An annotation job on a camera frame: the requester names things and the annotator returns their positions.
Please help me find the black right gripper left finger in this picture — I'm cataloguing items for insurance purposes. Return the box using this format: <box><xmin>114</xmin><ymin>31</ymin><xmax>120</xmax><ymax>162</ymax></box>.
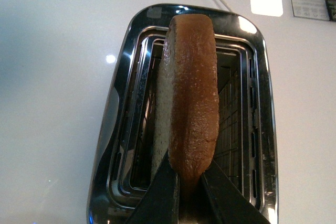
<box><xmin>126</xmin><ymin>153</ymin><xmax>180</xmax><ymax>223</ymax></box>

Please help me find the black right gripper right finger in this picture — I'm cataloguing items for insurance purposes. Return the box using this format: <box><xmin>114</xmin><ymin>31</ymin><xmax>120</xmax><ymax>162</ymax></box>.
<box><xmin>201</xmin><ymin>161</ymin><xmax>269</xmax><ymax>223</ymax></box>

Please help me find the brown bread slice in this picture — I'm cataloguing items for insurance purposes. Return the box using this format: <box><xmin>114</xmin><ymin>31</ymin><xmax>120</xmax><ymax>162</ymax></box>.
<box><xmin>151</xmin><ymin>14</ymin><xmax>219</xmax><ymax>201</ymax></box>

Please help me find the silver two-slot toaster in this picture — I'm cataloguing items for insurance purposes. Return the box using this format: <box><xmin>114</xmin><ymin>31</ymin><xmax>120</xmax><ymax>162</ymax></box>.
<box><xmin>87</xmin><ymin>4</ymin><xmax>278</xmax><ymax>223</ymax></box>

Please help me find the grey label sticker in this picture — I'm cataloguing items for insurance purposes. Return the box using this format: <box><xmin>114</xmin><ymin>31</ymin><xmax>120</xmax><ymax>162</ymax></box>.
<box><xmin>291</xmin><ymin>0</ymin><xmax>330</xmax><ymax>21</ymax></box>

